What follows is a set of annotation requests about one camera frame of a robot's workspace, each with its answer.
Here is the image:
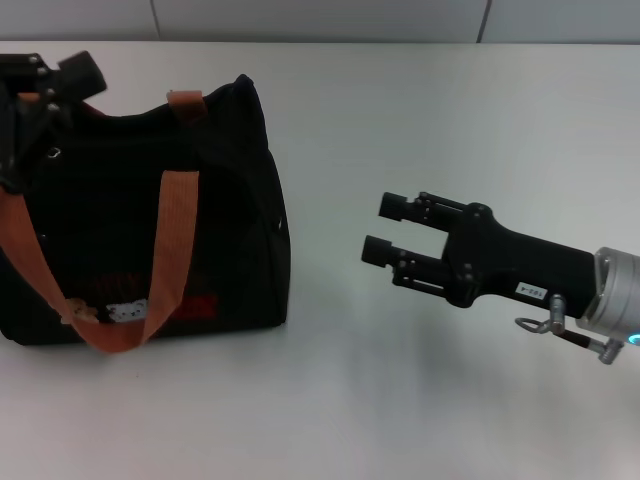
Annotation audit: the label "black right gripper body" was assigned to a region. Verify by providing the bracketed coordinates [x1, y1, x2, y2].
[441, 202, 601, 320]

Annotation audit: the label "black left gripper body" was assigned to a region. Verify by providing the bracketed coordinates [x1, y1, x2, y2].
[0, 52, 54, 97]

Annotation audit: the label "black food bag orange straps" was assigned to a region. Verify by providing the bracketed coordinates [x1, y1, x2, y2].
[0, 73, 292, 355]

